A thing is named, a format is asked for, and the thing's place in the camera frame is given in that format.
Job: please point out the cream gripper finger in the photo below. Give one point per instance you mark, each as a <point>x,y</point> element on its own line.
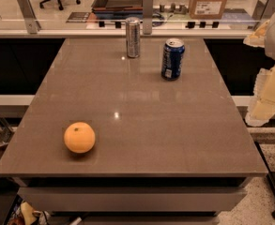
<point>257,38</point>
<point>262,105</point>

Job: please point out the blue pepsi can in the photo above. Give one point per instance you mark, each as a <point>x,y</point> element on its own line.
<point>173,52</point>

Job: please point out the silver energy drink can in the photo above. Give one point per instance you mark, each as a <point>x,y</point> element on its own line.
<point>132,37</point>

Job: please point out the cardboard box with label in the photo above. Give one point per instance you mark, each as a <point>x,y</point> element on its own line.
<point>206,9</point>

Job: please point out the orange fruit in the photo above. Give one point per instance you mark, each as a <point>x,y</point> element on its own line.
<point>79,137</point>

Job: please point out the right metal railing post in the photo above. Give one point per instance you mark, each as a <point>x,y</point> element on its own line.
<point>264,9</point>

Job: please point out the metal railing post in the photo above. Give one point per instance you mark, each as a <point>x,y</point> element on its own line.
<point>264,9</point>
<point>147,16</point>
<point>30,19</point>

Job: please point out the middle metal railing post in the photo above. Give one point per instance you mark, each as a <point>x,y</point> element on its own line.
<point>147,16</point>

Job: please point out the left metal railing post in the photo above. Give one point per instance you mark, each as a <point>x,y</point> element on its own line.
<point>30,19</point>

